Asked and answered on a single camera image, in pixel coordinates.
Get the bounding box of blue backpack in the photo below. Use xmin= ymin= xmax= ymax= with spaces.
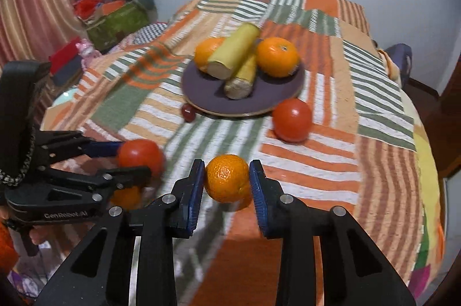
xmin=385 ymin=43 xmax=413 ymax=88

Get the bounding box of green fabric storage box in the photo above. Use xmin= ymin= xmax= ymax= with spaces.
xmin=87 ymin=2 xmax=149 ymax=52

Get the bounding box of purple plate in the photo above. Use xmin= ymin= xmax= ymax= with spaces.
xmin=181 ymin=63 xmax=305 ymax=118

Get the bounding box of small mandarin orange front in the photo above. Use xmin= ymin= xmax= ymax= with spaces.
xmin=109 ymin=186 xmax=142 ymax=211

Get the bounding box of small mandarin orange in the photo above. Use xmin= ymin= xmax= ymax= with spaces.
xmin=205 ymin=154 xmax=252 ymax=205
xmin=109 ymin=186 xmax=142 ymax=211

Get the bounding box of green sugarcane piece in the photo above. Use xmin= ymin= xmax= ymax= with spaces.
xmin=206 ymin=23 xmax=260 ymax=80

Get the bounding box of patchwork striped bedspread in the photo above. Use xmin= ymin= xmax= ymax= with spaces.
xmin=42 ymin=0 xmax=445 ymax=296

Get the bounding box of large orange with sticker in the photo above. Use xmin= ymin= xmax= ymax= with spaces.
xmin=194 ymin=37 xmax=226 ymax=73

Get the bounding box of checkered black white cloth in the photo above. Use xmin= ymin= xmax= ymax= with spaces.
xmin=133 ymin=22 xmax=168 ymax=45

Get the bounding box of red tomato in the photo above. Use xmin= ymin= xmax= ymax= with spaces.
xmin=272 ymin=99 xmax=313 ymax=143
xmin=116 ymin=139 xmax=165 ymax=178

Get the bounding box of yellow sugarcane piece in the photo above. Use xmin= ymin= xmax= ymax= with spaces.
xmin=224 ymin=52 xmax=257 ymax=100

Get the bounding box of pink plush toy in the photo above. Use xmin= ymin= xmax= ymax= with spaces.
xmin=76 ymin=38 xmax=102 ymax=71

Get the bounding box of dark red grape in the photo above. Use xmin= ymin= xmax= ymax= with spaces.
xmin=180 ymin=103 xmax=196 ymax=123

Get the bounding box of red box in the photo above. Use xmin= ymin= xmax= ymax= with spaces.
xmin=48 ymin=37 xmax=81 ymax=75

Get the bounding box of left hand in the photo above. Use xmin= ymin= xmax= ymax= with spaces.
xmin=1 ymin=206 xmax=52 ymax=245

